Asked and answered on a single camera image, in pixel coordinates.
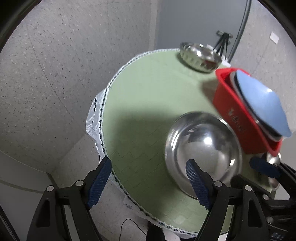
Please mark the small deep steel bowl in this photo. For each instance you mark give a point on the small deep steel bowl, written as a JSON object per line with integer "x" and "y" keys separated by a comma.
{"x": 199, "y": 57}

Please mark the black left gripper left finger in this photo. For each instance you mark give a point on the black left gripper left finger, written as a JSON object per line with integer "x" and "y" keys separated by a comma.
{"x": 95, "y": 182}

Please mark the grey wall conduit pipe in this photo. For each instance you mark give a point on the grey wall conduit pipe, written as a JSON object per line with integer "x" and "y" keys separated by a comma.
{"x": 241, "y": 29}

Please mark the blue plastic plate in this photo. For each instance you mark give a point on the blue plastic plate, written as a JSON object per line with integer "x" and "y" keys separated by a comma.
{"x": 264, "y": 105}

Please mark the green round tablecloth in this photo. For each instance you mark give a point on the green round tablecloth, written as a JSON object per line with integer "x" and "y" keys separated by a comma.
{"x": 130, "y": 120}

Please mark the shallow steel bowl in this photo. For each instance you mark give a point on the shallow steel bowl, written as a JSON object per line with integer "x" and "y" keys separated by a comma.
{"x": 207, "y": 139}

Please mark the white tote bag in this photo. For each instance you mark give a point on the white tote bag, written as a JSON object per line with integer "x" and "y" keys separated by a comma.
{"x": 225, "y": 61}

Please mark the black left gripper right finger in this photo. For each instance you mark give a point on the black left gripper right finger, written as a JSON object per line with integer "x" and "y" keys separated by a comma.
{"x": 202, "y": 184}

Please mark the large steel mixing bowl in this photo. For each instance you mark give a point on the large steel mixing bowl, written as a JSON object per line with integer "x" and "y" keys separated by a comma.
{"x": 273, "y": 183}

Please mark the red square plastic tray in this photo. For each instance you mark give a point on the red square plastic tray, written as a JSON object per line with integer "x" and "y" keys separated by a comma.
{"x": 251, "y": 137}

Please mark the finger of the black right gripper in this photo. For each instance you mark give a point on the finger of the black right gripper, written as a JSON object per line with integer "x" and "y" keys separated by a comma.
{"x": 261, "y": 166}

